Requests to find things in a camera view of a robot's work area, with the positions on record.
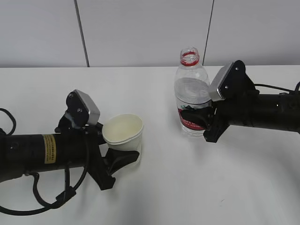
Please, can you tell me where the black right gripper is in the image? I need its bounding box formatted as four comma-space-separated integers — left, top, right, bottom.
179, 93, 253, 143

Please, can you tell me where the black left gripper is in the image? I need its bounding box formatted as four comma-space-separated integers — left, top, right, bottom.
79, 122, 139, 190

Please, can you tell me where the white paper cup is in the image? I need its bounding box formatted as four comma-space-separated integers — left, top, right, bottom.
102, 114, 143, 152

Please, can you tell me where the clear water bottle red label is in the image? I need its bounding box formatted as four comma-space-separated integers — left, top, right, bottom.
173, 46, 211, 139

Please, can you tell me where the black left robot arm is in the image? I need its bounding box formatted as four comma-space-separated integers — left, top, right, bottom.
0, 124, 140, 190

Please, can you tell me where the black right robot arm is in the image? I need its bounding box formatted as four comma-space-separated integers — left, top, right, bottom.
180, 93, 300, 143

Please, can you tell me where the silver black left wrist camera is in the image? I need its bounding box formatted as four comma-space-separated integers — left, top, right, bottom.
54, 89, 100, 133

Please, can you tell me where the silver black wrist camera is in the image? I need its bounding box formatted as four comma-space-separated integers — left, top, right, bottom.
208, 60, 259, 102
54, 89, 100, 133

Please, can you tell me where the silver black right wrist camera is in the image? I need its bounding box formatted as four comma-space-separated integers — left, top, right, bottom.
208, 60, 259, 102

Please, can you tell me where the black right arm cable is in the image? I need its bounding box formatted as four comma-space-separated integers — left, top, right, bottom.
254, 81, 300, 94

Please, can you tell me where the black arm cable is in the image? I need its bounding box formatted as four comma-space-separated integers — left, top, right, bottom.
0, 107, 91, 210
254, 81, 300, 94

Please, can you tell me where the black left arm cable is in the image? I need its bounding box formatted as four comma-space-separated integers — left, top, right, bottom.
0, 107, 91, 210

